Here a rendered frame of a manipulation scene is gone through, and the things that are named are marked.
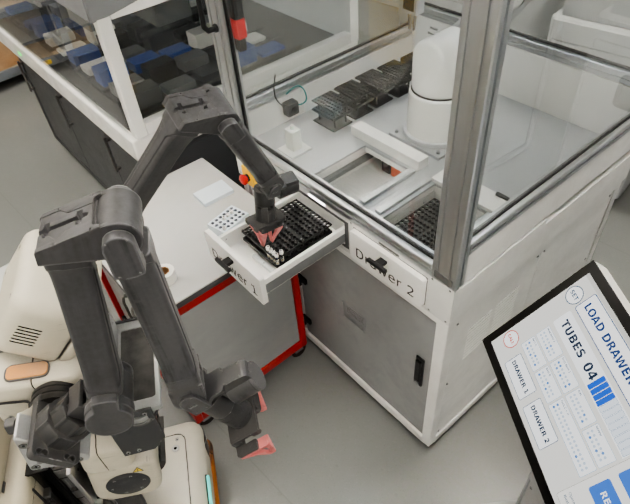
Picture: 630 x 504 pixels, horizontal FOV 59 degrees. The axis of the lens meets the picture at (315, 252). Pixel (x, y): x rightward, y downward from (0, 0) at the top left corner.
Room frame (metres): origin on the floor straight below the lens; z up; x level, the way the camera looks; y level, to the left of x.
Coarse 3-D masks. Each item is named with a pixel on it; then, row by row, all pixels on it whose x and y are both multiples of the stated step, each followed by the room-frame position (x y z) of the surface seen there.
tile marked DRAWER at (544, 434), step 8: (536, 400) 0.57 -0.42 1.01; (528, 408) 0.56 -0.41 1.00; (536, 408) 0.55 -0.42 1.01; (544, 408) 0.54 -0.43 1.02; (528, 416) 0.55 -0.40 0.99; (536, 416) 0.54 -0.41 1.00; (544, 416) 0.53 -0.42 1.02; (528, 424) 0.53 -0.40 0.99; (536, 424) 0.52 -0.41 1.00; (544, 424) 0.52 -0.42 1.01; (536, 432) 0.51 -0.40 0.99; (544, 432) 0.50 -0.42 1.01; (552, 432) 0.50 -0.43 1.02; (536, 440) 0.50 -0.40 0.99; (544, 440) 0.49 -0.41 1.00; (552, 440) 0.48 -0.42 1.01; (544, 448) 0.48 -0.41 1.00
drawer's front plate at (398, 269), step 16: (352, 240) 1.22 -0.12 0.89; (368, 240) 1.17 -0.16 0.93; (352, 256) 1.22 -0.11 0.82; (368, 256) 1.16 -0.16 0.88; (384, 256) 1.11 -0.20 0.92; (400, 272) 1.06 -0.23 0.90; (416, 272) 1.03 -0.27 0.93; (400, 288) 1.06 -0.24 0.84; (416, 288) 1.01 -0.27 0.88; (416, 304) 1.01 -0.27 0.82
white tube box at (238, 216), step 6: (228, 210) 1.53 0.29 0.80; (234, 210) 1.53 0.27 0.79; (240, 210) 1.52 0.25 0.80; (234, 216) 1.50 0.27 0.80; (240, 216) 1.50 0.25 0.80; (246, 216) 1.50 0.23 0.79; (210, 222) 1.48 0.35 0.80; (216, 222) 1.47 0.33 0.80; (222, 222) 1.47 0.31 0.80; (228, 222) 1.47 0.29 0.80; (234, 222) 1.46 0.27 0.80; (240, 222) 1.47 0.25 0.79; (210, 228) 1.46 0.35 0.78; (216, 228) 1.44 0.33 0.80; (228, 228) 1.43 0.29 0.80; (216, 234) 1.44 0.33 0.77
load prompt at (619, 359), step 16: (592, 304) 0.68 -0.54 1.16; (592, 320) 0.65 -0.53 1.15; (608, 320) 0.64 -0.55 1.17; (592, 336) 0.62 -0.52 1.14; (608, 336) 0.61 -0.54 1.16; (608, 352) 0.58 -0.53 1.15; (624, 352) 0.56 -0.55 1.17; (608, 368) 0.55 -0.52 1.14; (624, 368) 0.54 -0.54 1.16; (624, 384) 0.51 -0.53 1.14
